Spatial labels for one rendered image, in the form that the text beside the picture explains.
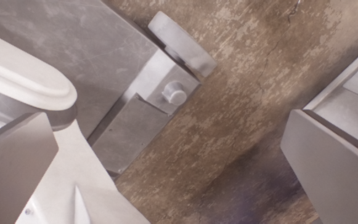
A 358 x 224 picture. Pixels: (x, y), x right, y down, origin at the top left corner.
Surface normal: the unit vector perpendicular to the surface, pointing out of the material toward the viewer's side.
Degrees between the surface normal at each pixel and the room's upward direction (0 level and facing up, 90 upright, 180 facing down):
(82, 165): 90
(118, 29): 0
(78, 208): 86
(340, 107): 90
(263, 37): 0
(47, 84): 90
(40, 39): 0
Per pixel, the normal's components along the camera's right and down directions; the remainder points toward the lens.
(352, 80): -0.71, -0.42
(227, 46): 0.30, 0.54
